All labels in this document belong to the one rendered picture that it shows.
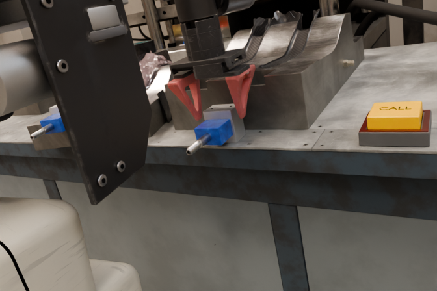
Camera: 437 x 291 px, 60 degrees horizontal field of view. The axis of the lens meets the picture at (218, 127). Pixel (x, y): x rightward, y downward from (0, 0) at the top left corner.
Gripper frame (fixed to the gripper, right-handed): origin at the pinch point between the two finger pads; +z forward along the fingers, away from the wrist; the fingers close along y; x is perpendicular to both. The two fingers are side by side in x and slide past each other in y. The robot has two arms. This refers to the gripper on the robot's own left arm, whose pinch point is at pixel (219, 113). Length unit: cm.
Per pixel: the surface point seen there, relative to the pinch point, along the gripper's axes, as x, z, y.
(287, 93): -4.4, -1.1, -9.9
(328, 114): -10.9, 4.9, -14.2
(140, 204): -4.0, 21.4, 26.4
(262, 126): -4.6, 4.2, -4.8
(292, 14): -41.0, -9.5, -1.6
